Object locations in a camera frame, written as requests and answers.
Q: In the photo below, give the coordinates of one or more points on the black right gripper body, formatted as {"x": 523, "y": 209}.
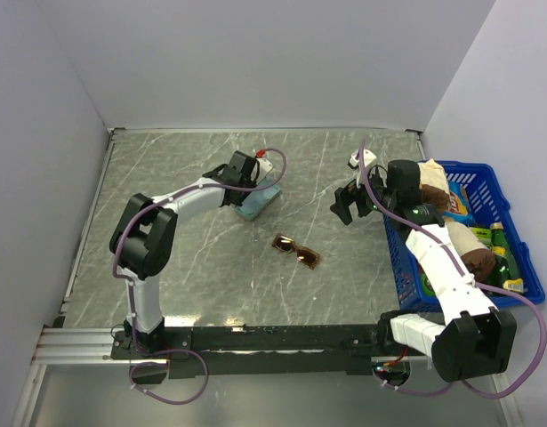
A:
{"x": 365, "y": 202}

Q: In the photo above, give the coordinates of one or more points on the yellow green snack packet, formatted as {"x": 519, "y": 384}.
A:
{"x": 514, "y": 285}

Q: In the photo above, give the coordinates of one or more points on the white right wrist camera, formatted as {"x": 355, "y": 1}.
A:
{"x": 365, "y": 156}

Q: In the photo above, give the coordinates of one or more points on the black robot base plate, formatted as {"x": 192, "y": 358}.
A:
{"x": 255, "y": 350}

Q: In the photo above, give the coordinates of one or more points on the blue plastic basket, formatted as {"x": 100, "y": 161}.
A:
{"x": 488, "y": 205}

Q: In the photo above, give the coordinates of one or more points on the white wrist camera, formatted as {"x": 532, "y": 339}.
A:
{"x": 365, "y": 156}
{"x": 264, "y": 166}

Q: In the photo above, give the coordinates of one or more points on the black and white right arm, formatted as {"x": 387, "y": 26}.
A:
{"x": 426, "y": 237}

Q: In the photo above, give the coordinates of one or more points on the grey-brown glasses case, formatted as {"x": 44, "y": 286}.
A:
{"x": 264, "y": 184}

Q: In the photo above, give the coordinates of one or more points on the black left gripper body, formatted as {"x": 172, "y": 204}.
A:
{"x": 248, "y": 183}

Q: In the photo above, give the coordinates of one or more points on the light blue cleaning cloth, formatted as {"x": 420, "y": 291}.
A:
{"x": 257, "y": 200}

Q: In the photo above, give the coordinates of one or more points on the blue Lays chip bag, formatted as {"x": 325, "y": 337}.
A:
{"x": 458, "y": 206}

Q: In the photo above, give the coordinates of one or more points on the brown plush toy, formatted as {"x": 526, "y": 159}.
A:
{"x": 435, "y": 196}

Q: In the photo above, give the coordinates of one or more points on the brown tortoise sunglasses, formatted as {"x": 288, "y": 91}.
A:
{"x": 304, "y": 255}

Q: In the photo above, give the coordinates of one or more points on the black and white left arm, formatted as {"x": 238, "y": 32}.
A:
{"x": 143, "y": 240}

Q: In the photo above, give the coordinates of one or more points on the green glass bottle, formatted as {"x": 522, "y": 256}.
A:
{"x": 506, "y": 266}

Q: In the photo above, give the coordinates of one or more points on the aluminium frame rail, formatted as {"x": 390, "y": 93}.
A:
{"x": 77, "y": 344}

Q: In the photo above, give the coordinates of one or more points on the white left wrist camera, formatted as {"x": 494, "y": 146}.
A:
{"x": 264, "y": 166}

